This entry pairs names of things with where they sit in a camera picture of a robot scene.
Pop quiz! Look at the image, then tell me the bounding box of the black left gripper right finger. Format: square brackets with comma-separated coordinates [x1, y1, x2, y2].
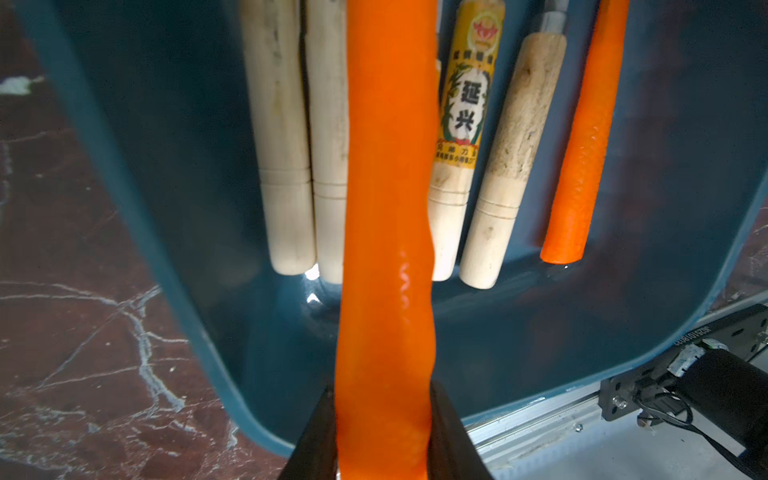
[427, 381, 492, 480]

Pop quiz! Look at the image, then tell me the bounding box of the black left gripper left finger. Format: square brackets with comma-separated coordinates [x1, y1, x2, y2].
[278, 385, 338, 480]

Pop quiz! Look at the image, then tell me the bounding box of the orange handle sickle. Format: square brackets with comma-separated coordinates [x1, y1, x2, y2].
[335, 1, 438, 479]
[540, 0, 630, 265]

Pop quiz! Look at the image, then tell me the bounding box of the wooden sickle labelled handle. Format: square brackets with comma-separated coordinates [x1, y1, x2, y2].
[428, 1, 506, 281]

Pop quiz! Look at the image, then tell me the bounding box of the teal plastic tray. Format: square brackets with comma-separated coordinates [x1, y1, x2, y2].
[17, 1, 767, 456]

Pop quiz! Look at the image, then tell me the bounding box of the wooden handle sickle plain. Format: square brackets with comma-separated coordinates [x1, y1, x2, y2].
[459, 0, 569, 290]

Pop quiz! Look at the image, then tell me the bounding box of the blue blade wooden sickle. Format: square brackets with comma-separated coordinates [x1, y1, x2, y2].
[305, 1, 349, 284]

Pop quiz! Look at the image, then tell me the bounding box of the wooden sickle grey blade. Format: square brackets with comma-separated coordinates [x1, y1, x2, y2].
[238, 1, 316, 275]

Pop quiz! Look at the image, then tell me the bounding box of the front aluminium rail frame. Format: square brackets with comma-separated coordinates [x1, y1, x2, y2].
[464, 287, 768, 480]

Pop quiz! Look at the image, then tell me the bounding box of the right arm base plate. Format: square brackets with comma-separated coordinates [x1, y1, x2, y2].
[598, 304, 767, 422]

